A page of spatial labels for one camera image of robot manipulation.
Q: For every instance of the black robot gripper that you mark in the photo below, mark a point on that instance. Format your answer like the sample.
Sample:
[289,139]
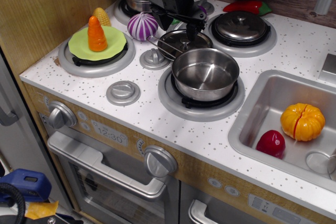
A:
[165,11]

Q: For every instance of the steel pot lid with knob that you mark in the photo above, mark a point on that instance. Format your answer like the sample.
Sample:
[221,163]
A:
[174,43]

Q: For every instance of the small steel pot rear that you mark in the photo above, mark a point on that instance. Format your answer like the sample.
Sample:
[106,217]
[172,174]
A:
[139,5]

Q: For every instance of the dark pan with lid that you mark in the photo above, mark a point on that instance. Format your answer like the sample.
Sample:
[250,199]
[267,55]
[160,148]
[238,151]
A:
[239,29]

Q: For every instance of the grey stovetop knob rear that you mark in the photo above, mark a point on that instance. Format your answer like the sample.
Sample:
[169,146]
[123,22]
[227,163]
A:
[205,6]

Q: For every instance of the grey stovetop knob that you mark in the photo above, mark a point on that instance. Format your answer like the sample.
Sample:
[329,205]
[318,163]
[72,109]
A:
[123,93]
[205,6]
[153,60]

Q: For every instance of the purple striped toy onion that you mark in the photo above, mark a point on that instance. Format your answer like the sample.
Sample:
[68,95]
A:
[142,25]

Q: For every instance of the grey stovetop knob centre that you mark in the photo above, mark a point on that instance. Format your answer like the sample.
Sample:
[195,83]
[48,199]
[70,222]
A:
[153,60]

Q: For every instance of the yellow toy corn cob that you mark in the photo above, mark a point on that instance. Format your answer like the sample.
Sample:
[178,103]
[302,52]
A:
[102,16]

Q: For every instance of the red toy chili pepper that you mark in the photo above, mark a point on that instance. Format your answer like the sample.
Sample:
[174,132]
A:
[253,6]

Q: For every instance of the orange toy carrot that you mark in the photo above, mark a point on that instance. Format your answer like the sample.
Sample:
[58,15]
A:
[97,41]

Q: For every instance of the grey stovetop knob front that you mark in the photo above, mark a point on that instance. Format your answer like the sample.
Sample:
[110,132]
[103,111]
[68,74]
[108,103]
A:
[123,93]

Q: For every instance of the light green toy plate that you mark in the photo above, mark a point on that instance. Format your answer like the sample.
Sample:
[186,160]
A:
[78,44]

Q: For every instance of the grey toy sink basin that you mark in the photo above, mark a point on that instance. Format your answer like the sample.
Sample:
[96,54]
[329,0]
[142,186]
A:
[273,92]

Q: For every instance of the oven clock display panel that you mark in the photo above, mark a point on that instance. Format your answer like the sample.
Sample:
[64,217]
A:
[110,133]

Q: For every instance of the grey oven dial right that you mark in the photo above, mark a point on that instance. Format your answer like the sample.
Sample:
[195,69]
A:
[158,162]

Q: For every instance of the grey oven dial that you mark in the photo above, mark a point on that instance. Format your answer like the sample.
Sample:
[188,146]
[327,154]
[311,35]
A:
[60,115]
[158,162]

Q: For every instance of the grey oven dial left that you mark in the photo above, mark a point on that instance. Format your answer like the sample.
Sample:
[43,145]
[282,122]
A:
[60,115]

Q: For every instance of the red toy bell pepper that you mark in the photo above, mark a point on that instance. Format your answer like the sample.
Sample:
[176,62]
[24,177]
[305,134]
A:
[272,143]

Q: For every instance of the orange toy pumpkin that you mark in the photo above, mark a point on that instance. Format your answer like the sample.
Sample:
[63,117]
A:
[302,122]

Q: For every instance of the grey faucet base block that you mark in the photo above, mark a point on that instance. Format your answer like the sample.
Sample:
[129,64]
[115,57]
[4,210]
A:
[328,71]

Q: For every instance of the blue clamp device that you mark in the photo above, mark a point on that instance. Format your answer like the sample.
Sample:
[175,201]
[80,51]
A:
[34,186]

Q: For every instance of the steel saucepan with handle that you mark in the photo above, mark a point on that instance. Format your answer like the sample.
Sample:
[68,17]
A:
[204,74]

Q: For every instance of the grey oven door handle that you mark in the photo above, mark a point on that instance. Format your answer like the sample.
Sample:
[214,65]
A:
[91,159]

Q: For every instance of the grey cabinet door handle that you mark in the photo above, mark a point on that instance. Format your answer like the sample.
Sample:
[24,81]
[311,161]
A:
[196,213]

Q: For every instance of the grey fridge door handle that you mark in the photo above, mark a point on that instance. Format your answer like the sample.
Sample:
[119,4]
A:
[9,118]

